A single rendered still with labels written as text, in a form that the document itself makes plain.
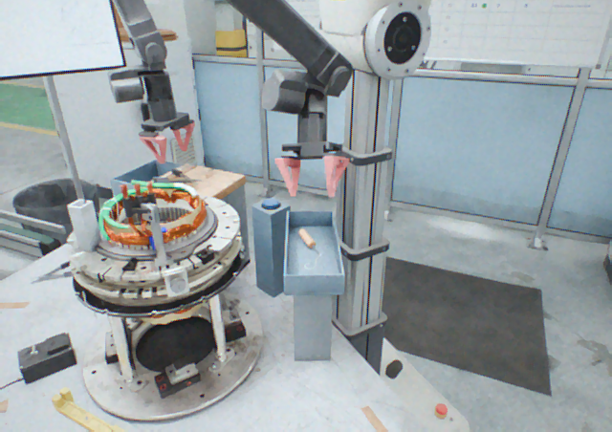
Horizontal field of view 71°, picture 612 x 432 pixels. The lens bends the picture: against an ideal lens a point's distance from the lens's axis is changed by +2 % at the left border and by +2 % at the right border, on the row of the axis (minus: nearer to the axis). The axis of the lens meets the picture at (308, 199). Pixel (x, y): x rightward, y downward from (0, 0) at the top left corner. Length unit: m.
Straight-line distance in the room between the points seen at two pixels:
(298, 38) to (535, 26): 2.16
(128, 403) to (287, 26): 0.75
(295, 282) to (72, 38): 1.37
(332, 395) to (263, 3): 0.73
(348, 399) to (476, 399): 1.17
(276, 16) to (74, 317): 0.90
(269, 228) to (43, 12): 1.18
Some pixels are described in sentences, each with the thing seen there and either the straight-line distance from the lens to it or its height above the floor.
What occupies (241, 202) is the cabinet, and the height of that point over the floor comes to 0.99.
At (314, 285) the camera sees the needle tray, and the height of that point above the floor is 1.04.
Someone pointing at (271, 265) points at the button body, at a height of 0.88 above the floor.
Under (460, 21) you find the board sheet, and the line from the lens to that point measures 2.78.
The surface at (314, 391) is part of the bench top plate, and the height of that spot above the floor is 0.78.
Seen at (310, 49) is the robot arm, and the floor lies 1.43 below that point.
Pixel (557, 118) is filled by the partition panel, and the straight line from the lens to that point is 2.92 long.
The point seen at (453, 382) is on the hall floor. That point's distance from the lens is 2.10.
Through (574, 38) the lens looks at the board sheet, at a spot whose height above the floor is 1.28.
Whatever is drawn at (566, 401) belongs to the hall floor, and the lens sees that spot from 2.21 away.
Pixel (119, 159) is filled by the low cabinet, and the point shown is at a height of 0.38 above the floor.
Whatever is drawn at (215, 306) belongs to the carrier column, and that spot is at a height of 0.96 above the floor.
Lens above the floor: 1.52
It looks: 26 degrees down
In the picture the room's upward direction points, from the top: straight up
